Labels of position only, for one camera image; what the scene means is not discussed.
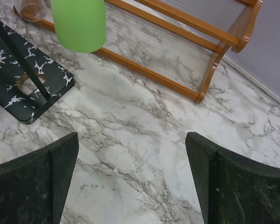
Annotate gold wine glass rack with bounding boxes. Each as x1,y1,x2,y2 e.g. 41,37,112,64
0,21,75,125

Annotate green plastic wine glass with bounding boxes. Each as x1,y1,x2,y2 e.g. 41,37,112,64
51,0,107,53

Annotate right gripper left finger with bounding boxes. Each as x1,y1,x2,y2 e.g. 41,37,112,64
0,132,79,224

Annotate clear short wine glass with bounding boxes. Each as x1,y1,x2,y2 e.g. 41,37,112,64
19,0,48,22

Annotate orange wooden shelf rack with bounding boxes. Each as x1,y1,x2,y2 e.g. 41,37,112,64
13,0,264,104

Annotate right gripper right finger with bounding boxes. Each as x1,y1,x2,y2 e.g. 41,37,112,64
185,132,280,224

